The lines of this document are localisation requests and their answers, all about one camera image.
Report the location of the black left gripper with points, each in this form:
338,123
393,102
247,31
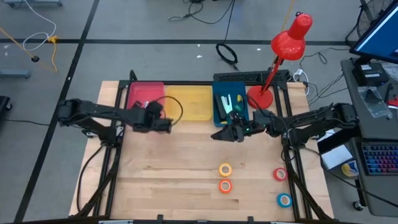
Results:
149,121

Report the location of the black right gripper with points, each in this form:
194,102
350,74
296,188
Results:
242,130

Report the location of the green staple remover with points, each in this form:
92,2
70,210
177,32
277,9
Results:
238,108

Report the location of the black stapler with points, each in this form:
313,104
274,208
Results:
220,107

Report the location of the mint green stapler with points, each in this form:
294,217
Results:
228,102

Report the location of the yellow staple remover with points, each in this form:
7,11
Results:
239,99

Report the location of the orange tape roll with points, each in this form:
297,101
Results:
220,186

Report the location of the red tape roll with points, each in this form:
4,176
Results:
275,174

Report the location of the blue tape roll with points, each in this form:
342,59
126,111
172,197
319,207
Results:
278,200

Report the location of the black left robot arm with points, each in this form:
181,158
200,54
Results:
93,110

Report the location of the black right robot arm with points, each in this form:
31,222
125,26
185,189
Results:
311,119

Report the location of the yellow tape roll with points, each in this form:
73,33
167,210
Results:
220,170

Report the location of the pink plastic bin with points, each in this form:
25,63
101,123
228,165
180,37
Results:
143,91

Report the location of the blue plastic bin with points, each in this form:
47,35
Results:
242,88

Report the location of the red desk lamp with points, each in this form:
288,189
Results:
260,98

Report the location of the yellow plastic bin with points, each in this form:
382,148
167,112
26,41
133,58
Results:
196,102

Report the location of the black power strip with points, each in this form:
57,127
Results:
236,76

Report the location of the white box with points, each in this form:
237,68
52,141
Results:
335,157

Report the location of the yellow roll with blue print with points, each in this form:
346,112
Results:
348,169

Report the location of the grey side desk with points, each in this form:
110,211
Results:
373,130

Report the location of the clear plastic bag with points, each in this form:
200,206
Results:
373,102

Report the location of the black mini computer box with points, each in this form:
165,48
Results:
370,74

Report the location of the backlit keyboard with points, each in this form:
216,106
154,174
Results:
381,158

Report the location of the computer monitor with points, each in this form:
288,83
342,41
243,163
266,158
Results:
379,40

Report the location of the black floor fan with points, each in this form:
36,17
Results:
368,18

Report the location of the left arm grey base plate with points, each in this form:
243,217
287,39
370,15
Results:
88,133

